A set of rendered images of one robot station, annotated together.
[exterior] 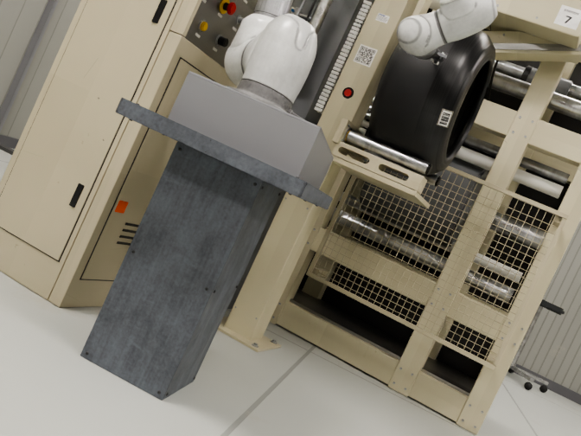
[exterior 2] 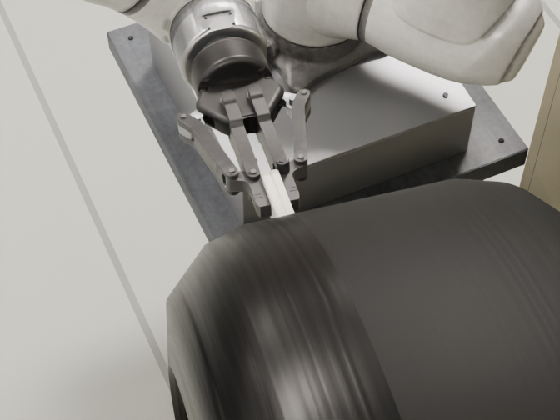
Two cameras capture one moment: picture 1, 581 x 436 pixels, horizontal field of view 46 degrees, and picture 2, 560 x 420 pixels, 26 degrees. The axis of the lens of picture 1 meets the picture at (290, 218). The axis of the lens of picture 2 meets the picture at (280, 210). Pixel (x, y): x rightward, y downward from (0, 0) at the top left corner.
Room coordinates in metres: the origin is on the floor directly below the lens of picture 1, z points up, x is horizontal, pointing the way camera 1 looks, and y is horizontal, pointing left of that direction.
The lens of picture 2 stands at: (2.86, -0.58, 2.07)
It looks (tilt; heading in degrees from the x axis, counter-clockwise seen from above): 54 degrees down; 145
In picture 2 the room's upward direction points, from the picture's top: straight up
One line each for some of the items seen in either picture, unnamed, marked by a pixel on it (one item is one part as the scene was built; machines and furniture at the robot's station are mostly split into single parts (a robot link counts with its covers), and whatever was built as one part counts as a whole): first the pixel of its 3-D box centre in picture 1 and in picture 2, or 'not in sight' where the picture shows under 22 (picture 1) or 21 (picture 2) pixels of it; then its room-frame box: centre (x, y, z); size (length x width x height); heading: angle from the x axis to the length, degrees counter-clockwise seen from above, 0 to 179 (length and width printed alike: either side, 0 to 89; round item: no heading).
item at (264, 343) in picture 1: (243, 331); not in sight; (2.75, -0.02, 0.01); 0.27 x 0.27 x 0.02; 70
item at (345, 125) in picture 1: (353, 142); not in sight; (2.74, -0.10, 0.90); 0.40 x 0.03 x 0.10; 160
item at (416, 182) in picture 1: (379, 167); not in sight; (2.55, -0.22, 0.83); 0.36 x 0.09 x 0.06; 70
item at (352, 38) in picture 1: (345, 58); not in sight; (2.75, 0.07, 1.19); 0.05 x 0.04 x 0.48; 160
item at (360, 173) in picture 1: (381, 182); not in sight; (2.68, -0.27, 0.80); 0.37 x 0.36 x 0.02; 160
